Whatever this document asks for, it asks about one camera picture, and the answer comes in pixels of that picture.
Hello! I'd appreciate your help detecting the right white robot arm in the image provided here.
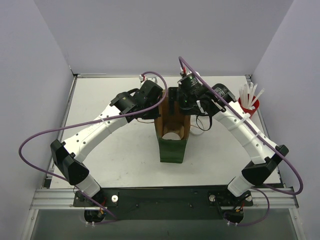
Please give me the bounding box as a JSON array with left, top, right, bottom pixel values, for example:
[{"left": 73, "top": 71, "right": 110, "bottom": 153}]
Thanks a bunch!
[{"left": 169, "top": 71, "right": 289, "bottom": 197}]

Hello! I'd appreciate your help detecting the green paper bag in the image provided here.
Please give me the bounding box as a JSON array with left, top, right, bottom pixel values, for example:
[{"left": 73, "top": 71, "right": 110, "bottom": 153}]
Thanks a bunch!
[{"left": 152, "top": 88, "right": 191, "bottom": 164}]

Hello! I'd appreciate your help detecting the white wrapped straw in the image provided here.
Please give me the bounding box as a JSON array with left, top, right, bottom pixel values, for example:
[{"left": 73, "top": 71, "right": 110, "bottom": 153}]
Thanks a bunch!
[
  {"left": 250, "top": 88, "right": 265, "bottom": 107},
  {"left": 239, "top": 82, "right": 254, "bottom": 108}
]

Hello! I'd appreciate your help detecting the aluminium rail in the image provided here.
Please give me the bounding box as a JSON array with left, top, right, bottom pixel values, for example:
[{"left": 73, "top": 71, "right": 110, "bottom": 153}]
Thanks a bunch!
[{"left": 30, "top": 188, "right": 299, "bottom": 210}]

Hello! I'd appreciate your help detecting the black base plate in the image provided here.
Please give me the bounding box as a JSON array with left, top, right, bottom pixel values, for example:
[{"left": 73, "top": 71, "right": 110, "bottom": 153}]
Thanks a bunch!
[{"left": 73, "top": 185, "right": 253, "bottom": 222}]

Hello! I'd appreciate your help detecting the red straw holder cup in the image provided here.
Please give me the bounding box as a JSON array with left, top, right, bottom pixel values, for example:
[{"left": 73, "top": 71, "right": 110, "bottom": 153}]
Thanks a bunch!
[{"left": 237, "top": 98, "right": 260, "bottom": 119}]

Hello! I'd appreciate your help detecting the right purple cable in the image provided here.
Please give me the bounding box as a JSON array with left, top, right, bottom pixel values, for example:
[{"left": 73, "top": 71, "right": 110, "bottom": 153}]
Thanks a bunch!
[{"left": 177, "top": 56, "right": 305, "bottom": 227}]

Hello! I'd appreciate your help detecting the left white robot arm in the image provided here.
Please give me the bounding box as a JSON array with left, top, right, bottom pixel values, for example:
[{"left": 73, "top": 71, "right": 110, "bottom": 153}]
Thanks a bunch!
[{"left": 50, "top": 79, "right": 163, "bottom": 206}]

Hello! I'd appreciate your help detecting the white paper coffee cup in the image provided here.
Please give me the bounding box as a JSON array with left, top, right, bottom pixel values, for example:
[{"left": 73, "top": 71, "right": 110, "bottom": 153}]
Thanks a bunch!
[{"left": 162, "top": 131, "right": 182, "bottom": 141}]

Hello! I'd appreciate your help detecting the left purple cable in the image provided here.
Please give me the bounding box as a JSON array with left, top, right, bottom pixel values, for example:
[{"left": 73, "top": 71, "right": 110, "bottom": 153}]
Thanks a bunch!
[{"left": 18, "top": 71, "right": 168, "bottom": 225}]

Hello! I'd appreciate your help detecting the brown cardboard cup carrier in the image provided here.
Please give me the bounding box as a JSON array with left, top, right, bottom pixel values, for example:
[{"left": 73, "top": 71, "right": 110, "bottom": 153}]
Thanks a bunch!
[{"left": 162, "top": 122, "right": 185, "bottom": 141}]

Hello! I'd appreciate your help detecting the purple cable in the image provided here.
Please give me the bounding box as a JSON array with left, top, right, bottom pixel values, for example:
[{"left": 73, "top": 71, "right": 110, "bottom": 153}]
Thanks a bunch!
[
  {"left": 18, "top": 71, "right": 168, "bottom": 225},
  {"left": 177, "top": 56, "right": 305, "bottom": 227}
]

